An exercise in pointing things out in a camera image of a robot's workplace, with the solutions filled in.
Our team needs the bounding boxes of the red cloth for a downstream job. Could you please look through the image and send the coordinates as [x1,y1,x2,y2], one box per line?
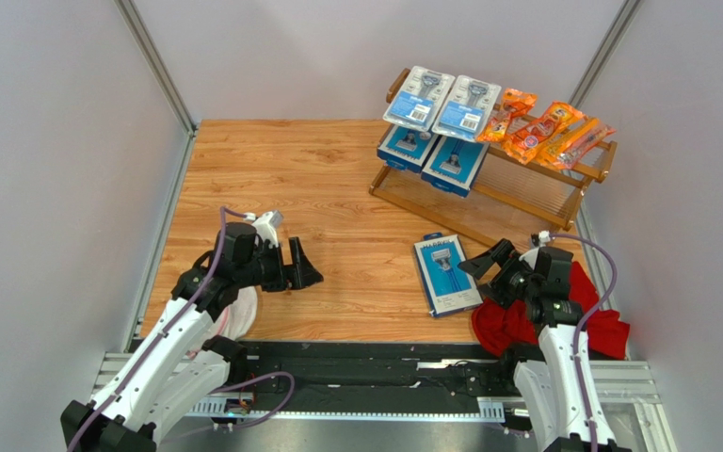
[471,262,631,360]

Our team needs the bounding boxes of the wooden two-tier shelf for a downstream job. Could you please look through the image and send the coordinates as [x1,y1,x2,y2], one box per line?
[368,67,619,271]

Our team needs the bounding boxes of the blue Harry's razor box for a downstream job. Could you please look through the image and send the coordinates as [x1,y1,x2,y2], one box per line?
[412,233,483,318]
[420,137,490,198]
[377,124,440,173]

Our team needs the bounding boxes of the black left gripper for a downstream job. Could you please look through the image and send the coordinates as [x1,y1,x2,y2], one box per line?
[235,236,323,293]

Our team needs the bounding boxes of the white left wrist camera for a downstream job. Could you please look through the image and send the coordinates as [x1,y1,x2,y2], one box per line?
[251,210,283,247]

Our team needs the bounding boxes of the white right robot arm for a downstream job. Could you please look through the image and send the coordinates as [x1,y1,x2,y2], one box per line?
[458,238,621,451]

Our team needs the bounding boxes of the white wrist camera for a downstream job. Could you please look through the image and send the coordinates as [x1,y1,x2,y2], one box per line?
[519,231,552,270]
[251,210,283,247]

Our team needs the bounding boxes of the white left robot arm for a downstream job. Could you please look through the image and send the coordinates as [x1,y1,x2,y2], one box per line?
[60,212,324,451]

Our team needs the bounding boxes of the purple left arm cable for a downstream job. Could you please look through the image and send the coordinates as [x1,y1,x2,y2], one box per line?
[65,206,297,452]

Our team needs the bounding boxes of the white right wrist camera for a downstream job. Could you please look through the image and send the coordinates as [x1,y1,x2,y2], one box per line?
[519,231,552,270]

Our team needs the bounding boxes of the aluminium slotted rail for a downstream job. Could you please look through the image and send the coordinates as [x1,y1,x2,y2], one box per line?
[173,394,506,424]

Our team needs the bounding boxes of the orange Bic razor bag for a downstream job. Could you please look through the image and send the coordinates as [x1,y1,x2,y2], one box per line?
[535,117,616,170]
[476,88,538,143]
[502,101,585,165]

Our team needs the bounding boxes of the clear blister razor pack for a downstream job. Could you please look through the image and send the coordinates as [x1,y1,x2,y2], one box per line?
[382,66,456,132]
[431,75,503,142]

